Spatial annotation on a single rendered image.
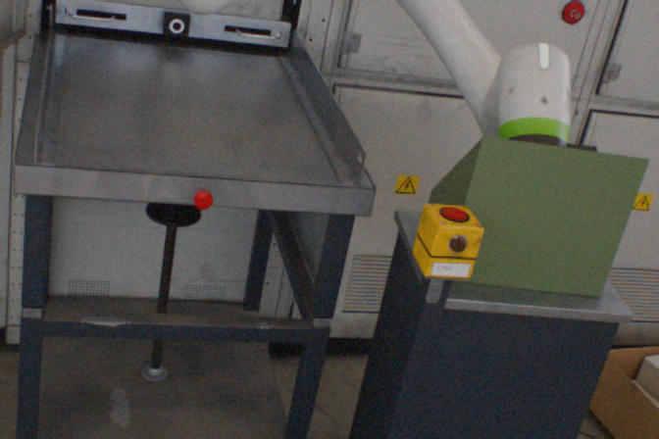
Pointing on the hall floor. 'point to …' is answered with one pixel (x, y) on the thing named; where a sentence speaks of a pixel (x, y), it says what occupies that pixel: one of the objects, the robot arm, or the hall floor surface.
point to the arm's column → (483, 369)
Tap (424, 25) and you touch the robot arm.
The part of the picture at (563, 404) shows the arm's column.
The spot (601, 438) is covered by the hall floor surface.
